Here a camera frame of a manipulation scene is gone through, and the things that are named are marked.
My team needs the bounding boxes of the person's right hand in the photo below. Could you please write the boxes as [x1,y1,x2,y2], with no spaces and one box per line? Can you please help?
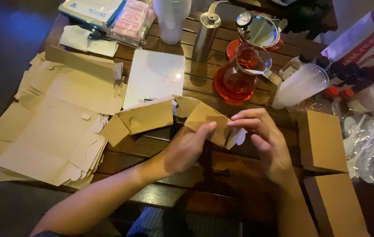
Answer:
[227,108,294,185]

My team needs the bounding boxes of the person's left hand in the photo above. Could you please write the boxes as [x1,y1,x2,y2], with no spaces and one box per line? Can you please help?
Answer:
[159,121,218,175]

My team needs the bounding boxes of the half-folded brown cardboard box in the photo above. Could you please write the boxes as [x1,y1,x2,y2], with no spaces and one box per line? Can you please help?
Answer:
[101,95,249,151]

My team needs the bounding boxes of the assembled brown cardboard box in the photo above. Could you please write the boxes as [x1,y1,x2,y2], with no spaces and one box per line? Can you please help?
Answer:
[304,173,370,237]
[297,110,349,174]

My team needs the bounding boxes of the clear plastic lids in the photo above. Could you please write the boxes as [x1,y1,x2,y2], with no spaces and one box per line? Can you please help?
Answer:
[287,98,334,116]

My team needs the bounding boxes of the stack of clear plastic cups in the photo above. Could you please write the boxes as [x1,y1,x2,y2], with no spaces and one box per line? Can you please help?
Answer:
[271,63,330,110]

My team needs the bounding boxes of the glass carafe with red liquid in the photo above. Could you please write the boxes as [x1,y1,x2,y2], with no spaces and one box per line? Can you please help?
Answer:
[212,42,282,105]

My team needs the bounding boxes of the person's striped blue trousers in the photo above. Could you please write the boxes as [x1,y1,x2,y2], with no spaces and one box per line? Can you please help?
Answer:
[126,206,244,237]

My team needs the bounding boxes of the white digital kitchen scale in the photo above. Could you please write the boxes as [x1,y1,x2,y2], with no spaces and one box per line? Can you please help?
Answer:
[122,49,186,110]

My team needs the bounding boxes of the small clear bottle black cap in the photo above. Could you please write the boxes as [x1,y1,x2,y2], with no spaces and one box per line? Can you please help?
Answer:
[279,52,315,80]

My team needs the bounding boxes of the red-capped small bottles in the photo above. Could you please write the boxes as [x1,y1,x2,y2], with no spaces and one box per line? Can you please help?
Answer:
[325,86,355,114]

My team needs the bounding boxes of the clear bag of white spoons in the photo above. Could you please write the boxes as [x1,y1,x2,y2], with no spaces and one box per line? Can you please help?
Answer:
[341,111,374,202]

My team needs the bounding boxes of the group of dark bottles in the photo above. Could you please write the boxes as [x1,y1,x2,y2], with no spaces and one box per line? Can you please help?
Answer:
[315,55,374,93]

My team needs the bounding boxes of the steel hand coffee grinder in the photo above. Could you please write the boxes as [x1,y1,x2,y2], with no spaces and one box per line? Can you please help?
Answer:
[192,0,231,63]

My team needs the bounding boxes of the red kettle with thermometer lid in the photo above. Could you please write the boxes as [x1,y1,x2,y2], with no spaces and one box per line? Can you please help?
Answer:
[226,12,285,60]

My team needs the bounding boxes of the stack of flat cardboard blanks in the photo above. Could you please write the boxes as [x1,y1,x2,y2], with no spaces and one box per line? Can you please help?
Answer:
[0,45,128,190]

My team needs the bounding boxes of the black object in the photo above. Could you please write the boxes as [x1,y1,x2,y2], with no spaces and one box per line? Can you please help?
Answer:
[285,0,332,34]

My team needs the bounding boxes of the pink packets in clear wrap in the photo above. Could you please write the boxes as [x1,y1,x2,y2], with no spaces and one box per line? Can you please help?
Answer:
[104,0,156,49]

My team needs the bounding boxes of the white carton with red print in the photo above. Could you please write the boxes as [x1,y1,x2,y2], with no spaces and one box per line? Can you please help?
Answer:
[321,0,374,68]

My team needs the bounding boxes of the white paper napkin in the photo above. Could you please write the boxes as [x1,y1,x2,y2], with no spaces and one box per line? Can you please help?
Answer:
[59,25,119,58]

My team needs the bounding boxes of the blue white paper filter packet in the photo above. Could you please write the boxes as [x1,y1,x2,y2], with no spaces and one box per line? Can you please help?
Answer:
[58,0,127,31]

